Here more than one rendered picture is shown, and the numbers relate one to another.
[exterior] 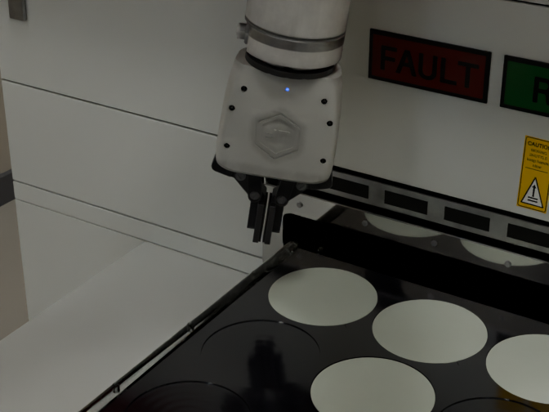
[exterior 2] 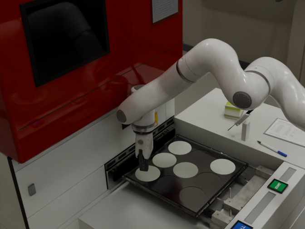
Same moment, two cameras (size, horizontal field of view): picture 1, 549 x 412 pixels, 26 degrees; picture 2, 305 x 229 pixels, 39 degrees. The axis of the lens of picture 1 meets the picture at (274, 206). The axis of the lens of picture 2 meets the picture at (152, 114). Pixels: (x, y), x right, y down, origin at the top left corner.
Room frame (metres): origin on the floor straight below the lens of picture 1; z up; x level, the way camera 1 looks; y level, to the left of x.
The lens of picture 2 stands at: (0.69, 1.28, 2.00)
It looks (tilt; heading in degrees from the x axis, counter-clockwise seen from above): 32 degrees down; 279
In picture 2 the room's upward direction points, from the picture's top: 2 degrees counter-clockwise
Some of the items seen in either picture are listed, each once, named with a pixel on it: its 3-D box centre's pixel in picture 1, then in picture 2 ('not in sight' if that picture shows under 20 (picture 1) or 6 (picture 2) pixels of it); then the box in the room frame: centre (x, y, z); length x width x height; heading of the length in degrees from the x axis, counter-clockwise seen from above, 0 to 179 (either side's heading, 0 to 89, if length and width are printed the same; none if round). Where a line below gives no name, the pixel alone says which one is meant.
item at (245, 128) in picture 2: not in sight; (242, 124); (0.56, -0.23, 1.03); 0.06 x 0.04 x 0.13; 148
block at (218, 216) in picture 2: not in sight; (223, 220); (0.63, 0.18, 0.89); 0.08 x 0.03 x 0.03; 148
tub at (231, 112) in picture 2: not in sight; (234, 108); (0.59, -0.41, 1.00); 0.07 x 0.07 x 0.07; 73
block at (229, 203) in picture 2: not in sight; (235, 207); (0.59, 0.11, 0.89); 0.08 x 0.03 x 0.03; 148
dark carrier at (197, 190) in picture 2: (372, 395); (185, 170); (0.79, -0.08, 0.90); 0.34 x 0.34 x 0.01; 58
